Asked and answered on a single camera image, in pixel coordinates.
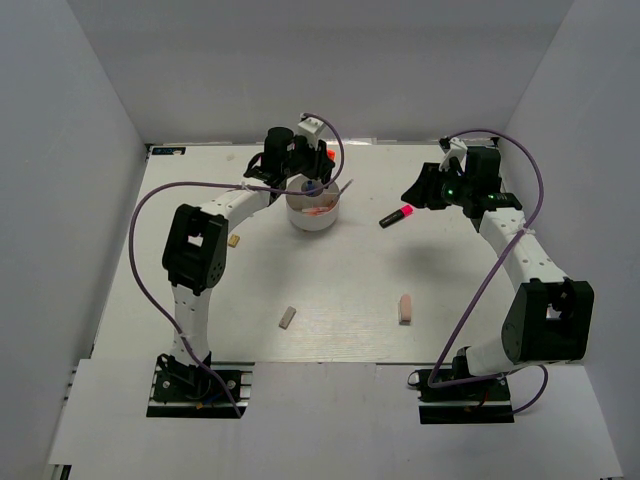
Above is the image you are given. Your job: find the small tan eraser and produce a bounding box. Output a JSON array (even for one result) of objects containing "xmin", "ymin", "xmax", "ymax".
[{"xmin": 228, "ymin": 235, "xmax": 240, "ymax": 248}]

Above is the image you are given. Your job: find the white round divided organizer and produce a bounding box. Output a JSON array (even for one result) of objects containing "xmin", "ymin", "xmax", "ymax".
[{"xmin": 285, "ymin": 175, "xmax": 340, "ymax": 232}]

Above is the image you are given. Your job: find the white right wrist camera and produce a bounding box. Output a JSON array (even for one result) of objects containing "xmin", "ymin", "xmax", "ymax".
[{"xmin": 439, "ymin": 137, "xmax": 467, "ymax": 172}]

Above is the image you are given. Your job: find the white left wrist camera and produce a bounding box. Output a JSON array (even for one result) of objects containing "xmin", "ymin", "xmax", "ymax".
[{"xmin": 297, "ymin": 116, "xmax": 326, "ymax": 150}]

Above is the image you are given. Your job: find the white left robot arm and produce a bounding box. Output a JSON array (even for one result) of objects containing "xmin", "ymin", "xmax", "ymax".
[{"xmin": 162, "ymin": 117, "xmax": 335, "ymax": 399}]

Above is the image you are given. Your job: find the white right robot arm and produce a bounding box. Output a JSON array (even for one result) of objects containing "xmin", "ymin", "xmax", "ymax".
[{"xmin": 402, "ymin": 138, "xmax": 595, "ymax": 399}]

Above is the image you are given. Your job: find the slim orange-red highlighter pen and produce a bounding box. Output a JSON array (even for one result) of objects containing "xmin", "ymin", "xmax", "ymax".
[{"xmin": 302, "ymin": 201, "xmax": 335, "ymax": 216}]

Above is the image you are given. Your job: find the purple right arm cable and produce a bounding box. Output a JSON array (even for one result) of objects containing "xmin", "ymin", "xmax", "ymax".
[{"xmin": 427, "ymin": 128, "xmax": 549, "ymax": 414}]

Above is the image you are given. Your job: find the clear grey pen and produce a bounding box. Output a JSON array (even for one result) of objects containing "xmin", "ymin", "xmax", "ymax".
[{"xmin": 332, "ymin": 178, "xmax": 354, "ymax": 204}]

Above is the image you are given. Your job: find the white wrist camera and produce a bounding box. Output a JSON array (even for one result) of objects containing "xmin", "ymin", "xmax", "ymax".
[
  {"xmin": 439, "ymin": 137, "xmax": 467, "ymax": 172},
  {"xmin": 297, "ymin": 116, "xmax": 326, "ymax": 150}
]

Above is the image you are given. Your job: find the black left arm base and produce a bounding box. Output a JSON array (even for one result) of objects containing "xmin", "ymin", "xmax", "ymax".
[{"xmin": 146, "ymin": 354, "xmax": 255, "ymax": 419}]

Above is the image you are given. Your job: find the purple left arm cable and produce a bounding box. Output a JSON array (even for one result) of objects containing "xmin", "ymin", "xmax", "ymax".
[{"xmin": 128, "ymin": 111, "xmax": 346, "ymax": 418}]

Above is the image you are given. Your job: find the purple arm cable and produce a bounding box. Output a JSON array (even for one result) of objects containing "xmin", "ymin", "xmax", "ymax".
[
  {"xmin": 427, "ymin": 128, "xmax": 549, "ymax": 414},
  {"xmin": 128, "ymin": 111, "xmax": 346, "ymax": 418}
]

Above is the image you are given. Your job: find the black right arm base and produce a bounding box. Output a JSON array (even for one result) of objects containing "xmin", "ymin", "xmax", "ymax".
[{"xmin": 407, "ymin": 369, "xmax": 514, "ymax": 425}]

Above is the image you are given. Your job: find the grey eraser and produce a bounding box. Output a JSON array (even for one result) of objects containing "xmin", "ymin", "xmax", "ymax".
[{"xmin": 278, "ymin": 306, "xmax": 297, "ymax": 330}]

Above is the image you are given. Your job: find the black highlighter pink cap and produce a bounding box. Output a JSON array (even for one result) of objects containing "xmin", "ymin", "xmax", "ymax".
[{"xmin": 378, "ymin": 205, "xmax": 414, "ymax": 229}]

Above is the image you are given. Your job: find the pink eraser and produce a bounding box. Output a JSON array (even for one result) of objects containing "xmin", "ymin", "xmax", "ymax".
[{"xmin": 398, "ymin": 294, "xmax": 413, "ymax": 325}]

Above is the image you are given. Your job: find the left blue table label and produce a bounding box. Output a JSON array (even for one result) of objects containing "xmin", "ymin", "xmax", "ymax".
[{"xmin": 151, "ymin": 147, "xmax": 186, "ymax": 156}]

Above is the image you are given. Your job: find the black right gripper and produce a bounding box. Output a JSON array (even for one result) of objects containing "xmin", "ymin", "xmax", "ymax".
[{"xmin": 401, "ymin": 163, "xmax": 474, "ymax": 211}]

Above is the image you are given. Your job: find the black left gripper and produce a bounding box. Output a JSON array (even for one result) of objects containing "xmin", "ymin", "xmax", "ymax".
[{"xmin": 282, "ymin": 134, "xmax": 336, "ymax": 181}]

